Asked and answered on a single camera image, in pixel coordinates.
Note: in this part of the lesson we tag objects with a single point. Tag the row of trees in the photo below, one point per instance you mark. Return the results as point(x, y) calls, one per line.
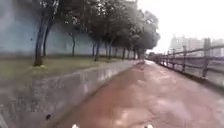
point(110, 26)

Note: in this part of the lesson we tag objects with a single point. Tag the red stone path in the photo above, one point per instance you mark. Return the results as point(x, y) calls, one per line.
point(150, 100)

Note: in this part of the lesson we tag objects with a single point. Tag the grass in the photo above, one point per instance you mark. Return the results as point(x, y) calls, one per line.
point(50, 65)

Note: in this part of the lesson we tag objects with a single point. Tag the robot's own part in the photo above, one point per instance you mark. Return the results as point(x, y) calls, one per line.
point(148, 126)
point(75, 126)

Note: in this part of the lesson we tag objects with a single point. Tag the distant pale buildings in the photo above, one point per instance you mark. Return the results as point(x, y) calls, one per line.
point(186, 45)

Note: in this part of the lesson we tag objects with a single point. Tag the grey concrete wall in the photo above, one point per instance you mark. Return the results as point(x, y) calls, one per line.
point(66, 86)

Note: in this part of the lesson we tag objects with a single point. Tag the dark wooden rail fence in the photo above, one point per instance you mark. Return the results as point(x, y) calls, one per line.
point(205, 60)

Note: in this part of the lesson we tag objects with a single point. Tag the tall blue-grey wall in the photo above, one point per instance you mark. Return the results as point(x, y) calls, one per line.
point(20, 33)

